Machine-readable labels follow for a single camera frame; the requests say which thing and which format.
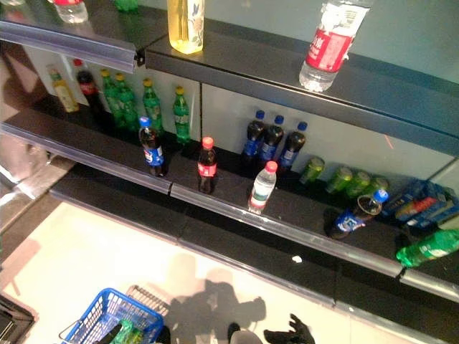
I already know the yellow tea drink bottle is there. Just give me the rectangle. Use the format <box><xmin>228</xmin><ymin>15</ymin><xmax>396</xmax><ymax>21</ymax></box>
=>
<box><xmin>166</xmin><ymin>0</ymin><xmax>206</xmax><ymax>55</ymax></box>

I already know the blue plastic shopping basket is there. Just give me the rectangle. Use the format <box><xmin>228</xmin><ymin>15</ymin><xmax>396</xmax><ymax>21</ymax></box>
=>
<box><xmin>58</xmin><ymin>287</ymin><xmax>166</xmax><ymax>344</ymax></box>

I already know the clear water bottle red label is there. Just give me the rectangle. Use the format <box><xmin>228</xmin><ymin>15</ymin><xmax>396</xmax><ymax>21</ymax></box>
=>
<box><xmin>53</xmin><ymin>0</ymin><xmax>89</xmax><ymax>24</ymax></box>

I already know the silver robot right leg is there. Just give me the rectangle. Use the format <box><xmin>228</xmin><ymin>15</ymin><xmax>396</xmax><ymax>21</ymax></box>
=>
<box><xmin>227</xmin><ymin>322</ymin><xmax>265</xmax><ymax>344</ymax></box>

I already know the large water bottle red label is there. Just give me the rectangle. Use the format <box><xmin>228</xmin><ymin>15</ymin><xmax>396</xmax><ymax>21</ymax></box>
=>
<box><xmin>298</xmin><ymin>0</ymin><xmax>371</xmax><ymax>92</ymax></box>

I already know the silver black robot right hand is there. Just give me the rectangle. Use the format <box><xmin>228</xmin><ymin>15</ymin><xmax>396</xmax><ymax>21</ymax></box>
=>
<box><xmin>264</xmin><ymin>314</ymin><xmax>316</xmax><ymax>344</ymax></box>

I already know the water bottle green red label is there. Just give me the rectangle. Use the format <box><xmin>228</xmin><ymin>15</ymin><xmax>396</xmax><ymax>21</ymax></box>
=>
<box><xmin>247</xmin><ymin>160</ymin><xmax>279</xmax><ymax>216</ymax></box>

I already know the black shelf base plinth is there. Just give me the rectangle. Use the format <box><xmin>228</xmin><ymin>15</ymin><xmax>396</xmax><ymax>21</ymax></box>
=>
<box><xmin>49</xmin><ymin>166</ymin><xmax>459</xmax><ymax>340</ymax></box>

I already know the black low display shelf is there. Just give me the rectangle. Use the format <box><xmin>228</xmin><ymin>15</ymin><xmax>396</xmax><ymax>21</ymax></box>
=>
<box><xmin>0</xmin><ymin>293</ymin><xmax>37</xmax><ymax>344</ymax></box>

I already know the Coca-Cola bottle red label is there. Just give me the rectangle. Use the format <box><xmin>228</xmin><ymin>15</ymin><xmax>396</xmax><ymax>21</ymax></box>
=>
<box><xmin>197</xmin><ymin>136</ymin><xmax>219</xmax><ymax>195</ymax></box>
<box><xmin>72</xmin><ymin>58</ymin><xmax>108</xmax><ymax>126</ymax></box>

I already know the small yellow tea bottle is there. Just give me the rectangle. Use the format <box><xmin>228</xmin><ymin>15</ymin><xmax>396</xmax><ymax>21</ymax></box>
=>
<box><xmin>47</xmin><ymin>64</ymin><xmax>80</xmax><ymax>114</ymax></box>

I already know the black shelf board clear rail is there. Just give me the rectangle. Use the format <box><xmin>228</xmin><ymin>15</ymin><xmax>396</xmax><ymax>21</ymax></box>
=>
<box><xmin>168</xmin><ymin>135</ymin><xmax>404</xmax><ymax>279</ymax></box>
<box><xmin>396</xmin><ymin>211</ymin><xmax>459</xmax><ymax>304</ymax></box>
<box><xmin>0</xmin><ymin>107</ymin><xmax>173</xmax><ymax>196</ymax></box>
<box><xmin>0</xmin><ymin>0</ymin><xmax>169</xmax><ymax>75</ymax></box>

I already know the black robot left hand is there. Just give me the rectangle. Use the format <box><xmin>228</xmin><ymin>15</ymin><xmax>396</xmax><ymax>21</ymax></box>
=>
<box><xmin>101</xmin><ymin>323</ymin><xmax>122</xmax><ymax>344</ymax></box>

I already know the black shelf board dark edge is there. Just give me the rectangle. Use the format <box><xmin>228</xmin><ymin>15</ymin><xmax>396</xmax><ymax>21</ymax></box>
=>
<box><xmin>145</xmin><ymin>17</ymin><xmax>459</xmax><ymax>157</ymax></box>

